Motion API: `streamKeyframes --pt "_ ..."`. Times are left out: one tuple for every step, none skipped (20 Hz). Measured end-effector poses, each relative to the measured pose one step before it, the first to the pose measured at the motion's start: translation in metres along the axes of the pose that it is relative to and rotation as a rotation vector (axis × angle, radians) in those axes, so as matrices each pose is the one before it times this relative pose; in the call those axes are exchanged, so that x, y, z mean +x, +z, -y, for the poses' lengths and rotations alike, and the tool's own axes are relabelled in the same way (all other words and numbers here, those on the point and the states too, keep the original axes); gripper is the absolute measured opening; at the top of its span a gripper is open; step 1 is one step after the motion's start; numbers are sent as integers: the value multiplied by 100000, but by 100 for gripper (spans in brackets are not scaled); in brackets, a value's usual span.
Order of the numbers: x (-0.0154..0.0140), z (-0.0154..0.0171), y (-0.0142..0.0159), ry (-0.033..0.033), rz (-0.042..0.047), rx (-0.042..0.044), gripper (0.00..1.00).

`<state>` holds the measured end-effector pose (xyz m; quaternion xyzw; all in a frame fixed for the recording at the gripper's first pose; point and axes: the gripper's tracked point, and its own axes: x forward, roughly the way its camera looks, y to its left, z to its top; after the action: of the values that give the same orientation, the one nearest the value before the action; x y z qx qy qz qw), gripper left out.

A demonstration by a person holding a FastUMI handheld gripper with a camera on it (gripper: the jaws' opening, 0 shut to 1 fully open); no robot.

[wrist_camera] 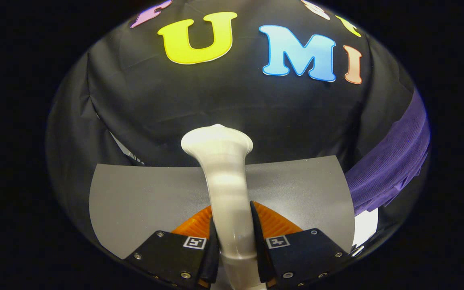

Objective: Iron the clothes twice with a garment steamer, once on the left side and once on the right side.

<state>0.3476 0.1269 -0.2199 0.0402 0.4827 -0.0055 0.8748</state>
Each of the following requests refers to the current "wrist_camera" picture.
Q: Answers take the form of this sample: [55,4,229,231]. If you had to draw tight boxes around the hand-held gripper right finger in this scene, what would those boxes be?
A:
[249,201,349,288]

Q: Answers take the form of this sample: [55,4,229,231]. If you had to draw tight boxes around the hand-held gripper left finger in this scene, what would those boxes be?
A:
[124,205,220,290]

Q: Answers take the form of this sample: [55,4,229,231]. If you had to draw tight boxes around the white garment steamer handle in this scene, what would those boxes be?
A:
[180,124,265,290]

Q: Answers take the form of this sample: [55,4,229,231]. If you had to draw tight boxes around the purple corduroy jacket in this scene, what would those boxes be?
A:
[345,89,431,216]

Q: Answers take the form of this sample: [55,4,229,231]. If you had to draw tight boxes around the grey cabinet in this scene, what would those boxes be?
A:
[89,155,355,260]

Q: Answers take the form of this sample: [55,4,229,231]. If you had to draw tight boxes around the black backdrop cloth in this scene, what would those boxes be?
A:
[46,0,430,258]

